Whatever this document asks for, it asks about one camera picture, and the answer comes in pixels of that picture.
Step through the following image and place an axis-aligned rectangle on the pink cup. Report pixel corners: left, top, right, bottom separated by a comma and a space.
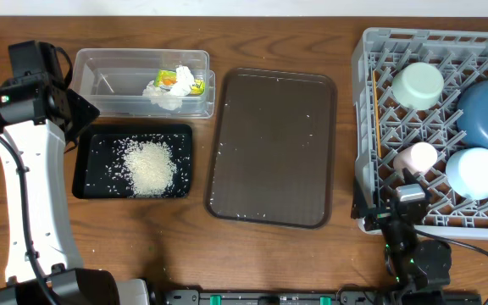
393, 141, 438, 176

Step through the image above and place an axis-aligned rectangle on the pile of white rice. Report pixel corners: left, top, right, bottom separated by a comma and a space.
85, 134, 191, 198

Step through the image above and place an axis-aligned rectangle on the yellow green snack wrapper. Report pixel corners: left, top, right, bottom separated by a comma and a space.
153, 69, 205, 96

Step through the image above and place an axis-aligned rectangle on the white tissue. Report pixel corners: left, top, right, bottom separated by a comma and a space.
142, 83, 188, 111
169, 65, 195, 97

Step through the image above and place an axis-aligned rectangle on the light blue small plate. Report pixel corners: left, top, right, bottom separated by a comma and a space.
445, 147, 488, 200

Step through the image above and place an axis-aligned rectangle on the mint green bowl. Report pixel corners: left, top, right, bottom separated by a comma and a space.
391, 63, 444, 110

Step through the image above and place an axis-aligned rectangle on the wooden chopstick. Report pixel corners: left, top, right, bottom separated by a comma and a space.
371, 69, 383, 158

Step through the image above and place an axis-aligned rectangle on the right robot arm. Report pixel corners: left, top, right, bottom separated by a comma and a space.
352, 178, 452, 305

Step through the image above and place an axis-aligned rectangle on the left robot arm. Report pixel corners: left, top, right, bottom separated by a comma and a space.
0, 71, 151, 304

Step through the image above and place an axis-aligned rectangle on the black waste tray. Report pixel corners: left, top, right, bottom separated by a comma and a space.
72, 124, 192, 199

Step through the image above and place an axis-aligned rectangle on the grey dishwasher rack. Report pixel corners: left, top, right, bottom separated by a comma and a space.
352, 27, 488, 240

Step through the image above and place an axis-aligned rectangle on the clear plastic bin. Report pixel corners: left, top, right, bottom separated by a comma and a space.
71, 48, 215, 119

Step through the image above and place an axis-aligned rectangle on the dark brown serving tray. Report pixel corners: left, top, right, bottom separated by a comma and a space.
205, 68, 337, 230

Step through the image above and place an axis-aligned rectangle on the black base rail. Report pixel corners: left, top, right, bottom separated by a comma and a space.
161, 288, 482, 305

